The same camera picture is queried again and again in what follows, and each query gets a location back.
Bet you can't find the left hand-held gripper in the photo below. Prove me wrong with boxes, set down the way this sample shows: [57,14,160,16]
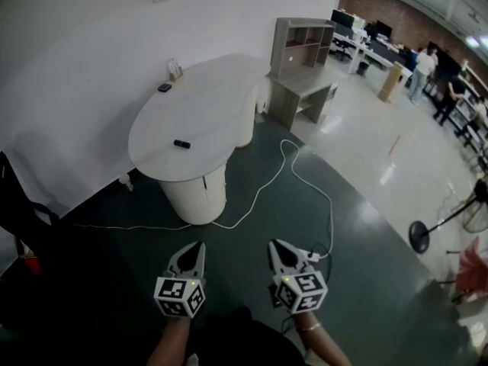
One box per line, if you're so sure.
[153,242,209,319]

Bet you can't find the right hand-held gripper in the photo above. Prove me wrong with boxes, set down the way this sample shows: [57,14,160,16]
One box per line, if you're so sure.
[268,239,329,314]

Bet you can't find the person's left forearm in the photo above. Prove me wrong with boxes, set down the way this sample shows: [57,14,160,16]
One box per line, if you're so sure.
[146,316,192,366]

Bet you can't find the person's right forearm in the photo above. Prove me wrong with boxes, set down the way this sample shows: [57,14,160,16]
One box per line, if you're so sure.
[291,310,352,366]

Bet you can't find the black floor fan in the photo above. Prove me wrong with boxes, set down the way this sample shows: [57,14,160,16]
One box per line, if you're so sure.
[408,178,488,255]

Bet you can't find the white oval table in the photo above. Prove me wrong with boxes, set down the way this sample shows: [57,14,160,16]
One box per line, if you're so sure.
[127,53,272,181]

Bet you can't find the red object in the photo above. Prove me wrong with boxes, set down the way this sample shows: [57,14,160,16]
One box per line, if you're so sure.
[22,254,43,278]

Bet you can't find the grey wooden desk with hutch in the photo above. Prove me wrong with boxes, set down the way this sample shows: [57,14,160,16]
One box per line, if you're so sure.
[265,16,350,131]

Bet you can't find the pink chair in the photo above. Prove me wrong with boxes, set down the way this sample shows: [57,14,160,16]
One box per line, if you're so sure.
[451,237,488,305]

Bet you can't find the tall cardboard box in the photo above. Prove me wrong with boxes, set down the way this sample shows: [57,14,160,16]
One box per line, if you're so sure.
[377,61,405,103]

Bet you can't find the long white office desk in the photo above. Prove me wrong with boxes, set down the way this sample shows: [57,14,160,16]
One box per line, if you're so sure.
[328,31,415,76]

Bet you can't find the black metal workbench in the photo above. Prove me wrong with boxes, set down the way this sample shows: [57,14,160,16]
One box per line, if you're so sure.
[448,85,488,156]

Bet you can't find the large white ribbed round pedestal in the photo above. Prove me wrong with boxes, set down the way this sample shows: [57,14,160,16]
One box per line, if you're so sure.
[156,160,229,226]

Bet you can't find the long white floor cable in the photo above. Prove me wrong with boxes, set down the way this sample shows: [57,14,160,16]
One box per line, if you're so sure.
[71,139,335,261]

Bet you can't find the slim white ribbed round pedestal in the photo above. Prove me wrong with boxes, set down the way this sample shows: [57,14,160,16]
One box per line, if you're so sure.
[235,84,255,149]

